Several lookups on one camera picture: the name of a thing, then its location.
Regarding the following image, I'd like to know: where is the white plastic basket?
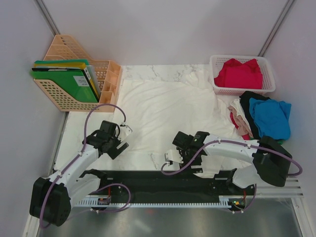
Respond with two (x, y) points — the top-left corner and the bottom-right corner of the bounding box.
(209, 54), (276, 96)

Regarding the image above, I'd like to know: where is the green file folder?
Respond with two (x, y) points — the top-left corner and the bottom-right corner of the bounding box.
(31, 58), (99, 103)

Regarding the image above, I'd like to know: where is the blue t shirt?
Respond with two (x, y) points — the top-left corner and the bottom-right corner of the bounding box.
(249, 98), (292, 140)

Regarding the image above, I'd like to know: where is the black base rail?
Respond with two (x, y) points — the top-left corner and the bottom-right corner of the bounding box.
(83, 169), (254, 203)

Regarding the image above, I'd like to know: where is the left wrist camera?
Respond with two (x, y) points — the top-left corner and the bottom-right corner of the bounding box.
(118, 124), (133, 142)

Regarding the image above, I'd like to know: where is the white t shirt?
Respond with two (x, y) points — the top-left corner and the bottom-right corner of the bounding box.
(113, 71), (239, 170)

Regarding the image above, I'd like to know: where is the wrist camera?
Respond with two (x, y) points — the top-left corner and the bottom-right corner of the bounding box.
(164, 150), (183, 165)
(118, 124), (133, 142)

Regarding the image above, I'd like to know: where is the peach plastic file organizer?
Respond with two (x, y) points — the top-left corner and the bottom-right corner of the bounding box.
(31, 35), (122, 113)

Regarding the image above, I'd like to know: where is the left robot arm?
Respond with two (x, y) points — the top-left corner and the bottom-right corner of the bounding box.
(29, 120), (133, 227)

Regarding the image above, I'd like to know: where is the black t shirt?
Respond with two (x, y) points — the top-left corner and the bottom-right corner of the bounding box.
(239, 91), (270, 140)

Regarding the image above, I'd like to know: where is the white slotted cable duct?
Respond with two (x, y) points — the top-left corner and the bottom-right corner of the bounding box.
(75, 196), (245, 208)

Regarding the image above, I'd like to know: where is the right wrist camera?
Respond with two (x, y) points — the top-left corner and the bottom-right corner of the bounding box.
(164, 150), (183, 165)

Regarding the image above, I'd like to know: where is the red t shirt on table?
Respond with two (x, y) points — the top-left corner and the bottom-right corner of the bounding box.
(230, 112), (250, 140)

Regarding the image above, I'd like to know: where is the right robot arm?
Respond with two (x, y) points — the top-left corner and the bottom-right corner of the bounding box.
(172, 131), (292, 195)

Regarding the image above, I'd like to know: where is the beige pink t shirt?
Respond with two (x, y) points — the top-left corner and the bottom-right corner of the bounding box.
(228, 99), (253, 138)

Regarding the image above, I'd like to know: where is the red t shirt in basket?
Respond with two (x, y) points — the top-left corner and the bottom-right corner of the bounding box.
(214, 58), (263, 89)

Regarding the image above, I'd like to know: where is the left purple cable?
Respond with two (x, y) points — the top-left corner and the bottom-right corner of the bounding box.
(39, 103), (131, 229)

